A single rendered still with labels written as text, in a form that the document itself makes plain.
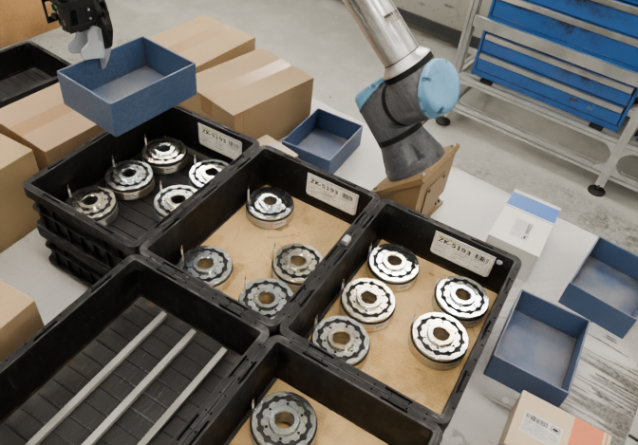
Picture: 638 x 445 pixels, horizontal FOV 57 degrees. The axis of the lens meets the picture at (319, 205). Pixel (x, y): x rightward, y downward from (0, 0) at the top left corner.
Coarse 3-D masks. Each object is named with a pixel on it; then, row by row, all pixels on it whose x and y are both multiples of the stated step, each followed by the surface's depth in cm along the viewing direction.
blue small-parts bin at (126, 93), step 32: (96, 64) 111; (128, 64) 118; (160, 64) 118; (192, 64) 111; (64, 96) 108; (96, 96) 101; (128, 96) 102; (160, 96) 108; (192, 96) 116; (128, 128) 106
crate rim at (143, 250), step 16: (288, 160) 127; (224, 176) 120; (336, 176) 123; (208, 192) 116; (368, 192) 121; (192, 208) 113; (368, 208) 117; (176, 224) 109; (352, 224) 113; (144, 256) 103; (176, 272) 101; (320, 272) 103; (208, 288) 99; (304, 288) 101; (240, 304) 97; (288, 304) 98; (256, 320) 95; (272, 320) 95
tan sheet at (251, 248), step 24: (240, 216) 126; (312, 216) 128; (216, 240) 121; (240, 240) 121; (264, 240) 122; (288, 240) 122; (312, 240) 123; (336, 240) 124; (240, 264) 116; (264, 264) 117; (240, 288) 112
